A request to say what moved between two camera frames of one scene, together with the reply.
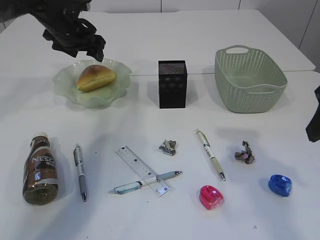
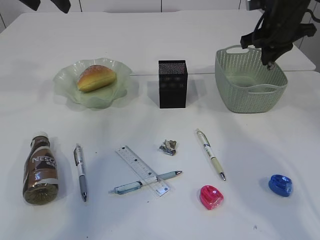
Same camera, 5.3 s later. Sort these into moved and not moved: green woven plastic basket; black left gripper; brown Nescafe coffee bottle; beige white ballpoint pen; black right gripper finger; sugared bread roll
Moved: black right gripper finger; black left gripper
Not moved: beige white ballpoint pen; brown Nescafe coffee bottle; sugared bread roll; green woven plastic basket
